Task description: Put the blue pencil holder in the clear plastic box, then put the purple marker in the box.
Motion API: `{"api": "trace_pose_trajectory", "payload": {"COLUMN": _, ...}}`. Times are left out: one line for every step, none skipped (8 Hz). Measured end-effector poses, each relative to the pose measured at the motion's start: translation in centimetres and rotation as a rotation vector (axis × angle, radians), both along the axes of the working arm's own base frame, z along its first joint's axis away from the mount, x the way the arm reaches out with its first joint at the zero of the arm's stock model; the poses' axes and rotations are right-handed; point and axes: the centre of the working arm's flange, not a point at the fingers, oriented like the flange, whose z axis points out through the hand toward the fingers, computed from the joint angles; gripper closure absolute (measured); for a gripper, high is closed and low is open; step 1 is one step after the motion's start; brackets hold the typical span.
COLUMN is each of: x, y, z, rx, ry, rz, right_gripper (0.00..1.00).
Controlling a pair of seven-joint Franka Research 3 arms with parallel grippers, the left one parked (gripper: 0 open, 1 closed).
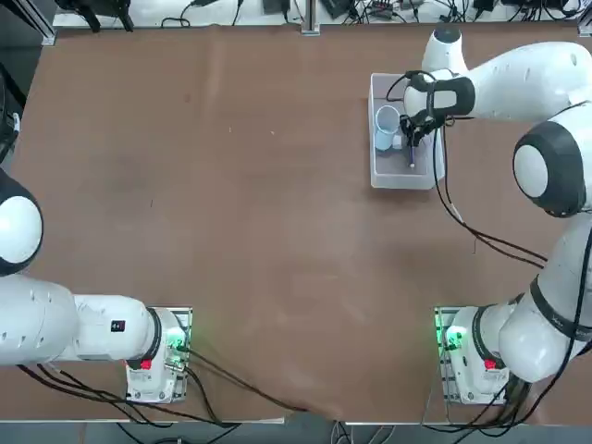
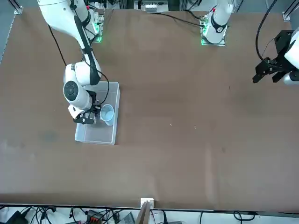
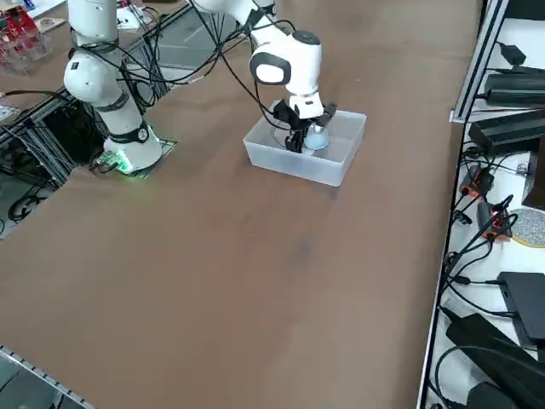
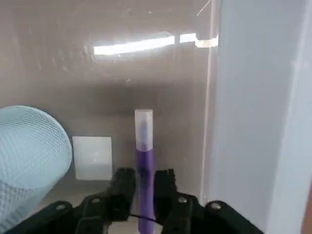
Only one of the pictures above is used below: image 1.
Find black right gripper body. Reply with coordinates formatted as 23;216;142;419
399;113;438;138

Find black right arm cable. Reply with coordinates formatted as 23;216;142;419
386;68;549;270

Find clear plastic box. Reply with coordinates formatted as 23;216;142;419
368;72;447;191

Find aluminium frame rail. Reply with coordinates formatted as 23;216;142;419
0;0;57;46

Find aluminium post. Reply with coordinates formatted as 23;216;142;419
301;0;322;36

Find black left base cables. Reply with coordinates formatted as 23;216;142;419
16;349;343;426

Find black tripod legs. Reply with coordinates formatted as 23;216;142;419
54;0;136;33

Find blue pencil holder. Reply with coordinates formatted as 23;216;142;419
373;105;401;153

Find black right base cables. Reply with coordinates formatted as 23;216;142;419
420;369;556;436

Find black base cables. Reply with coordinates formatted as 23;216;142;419
420;369;556;436
16;349;343;426

